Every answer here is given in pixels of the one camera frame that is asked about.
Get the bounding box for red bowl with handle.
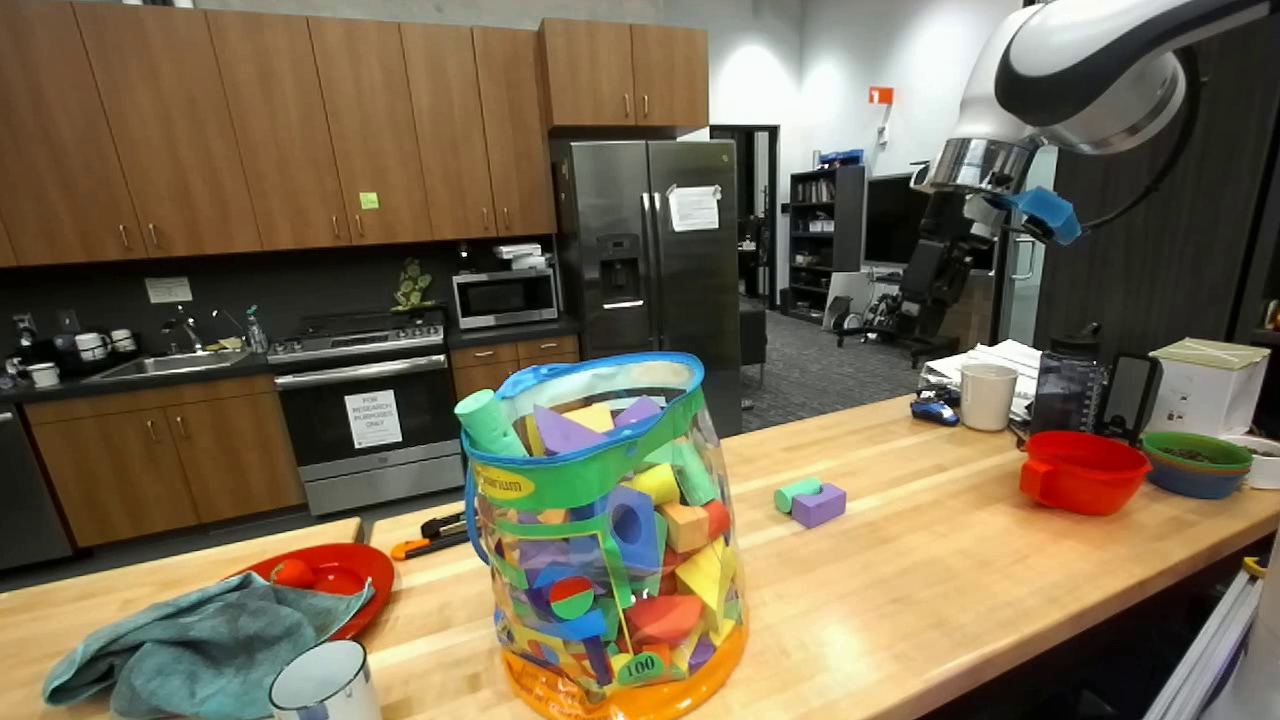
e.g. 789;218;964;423
1018;430;1152;516

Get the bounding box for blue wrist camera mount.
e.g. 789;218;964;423
1012;188;1081;243

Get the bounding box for red plate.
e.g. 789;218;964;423
250;544;397;639

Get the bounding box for purple foam block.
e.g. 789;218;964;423
792;482;847;529

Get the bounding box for black phone stand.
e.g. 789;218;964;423
1098;357;1162;440

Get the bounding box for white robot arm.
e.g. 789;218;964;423
923;0;1276;192

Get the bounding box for teal cloth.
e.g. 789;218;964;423
41;572;377;720

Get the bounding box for green and blue bowl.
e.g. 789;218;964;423
1141;430;1250;498

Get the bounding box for microwave oven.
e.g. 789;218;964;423
450;267;559;326

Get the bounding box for white enamel mug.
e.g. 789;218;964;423
266;639;378;720

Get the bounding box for upper wooden cabinets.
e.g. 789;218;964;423
0;0;706;267

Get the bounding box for stainless steel oven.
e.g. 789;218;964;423
266;319;464;516

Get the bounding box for white mug on right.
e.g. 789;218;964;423
958;365;1015;430

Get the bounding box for lower wooden cabinets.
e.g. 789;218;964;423
22;377;304;549

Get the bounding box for stainless steel refrigerator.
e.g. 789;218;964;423
551;139;740;434

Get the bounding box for black orange tool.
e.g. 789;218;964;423
392;510;467;558

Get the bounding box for clear bag of foam blocks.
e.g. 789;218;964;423
457;351;748;720

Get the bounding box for green foam block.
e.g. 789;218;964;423
772;477;825;516

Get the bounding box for wooden cabinets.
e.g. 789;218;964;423
0;0;706;267
22;377;304;549

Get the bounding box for white box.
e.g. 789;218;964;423
1149;337;1271;434

